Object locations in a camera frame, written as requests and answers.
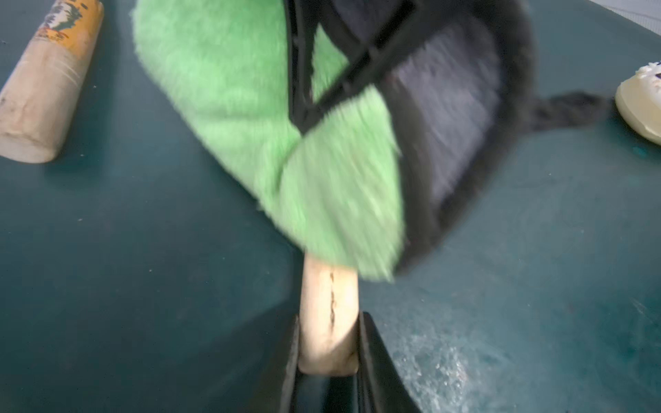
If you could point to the small sickle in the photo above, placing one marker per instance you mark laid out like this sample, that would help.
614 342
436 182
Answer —
39 99
328 318

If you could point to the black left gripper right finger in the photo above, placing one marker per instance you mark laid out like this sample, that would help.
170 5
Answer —
380 389

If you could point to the white frosted donut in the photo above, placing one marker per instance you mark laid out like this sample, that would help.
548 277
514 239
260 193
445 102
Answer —
638 102

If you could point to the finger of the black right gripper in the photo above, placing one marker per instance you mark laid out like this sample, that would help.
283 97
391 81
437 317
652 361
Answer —
373 36

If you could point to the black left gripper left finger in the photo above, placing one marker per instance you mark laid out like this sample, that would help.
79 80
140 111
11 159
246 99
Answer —
276 386

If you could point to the green and black rag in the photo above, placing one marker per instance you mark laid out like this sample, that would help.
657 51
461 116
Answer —
386 175

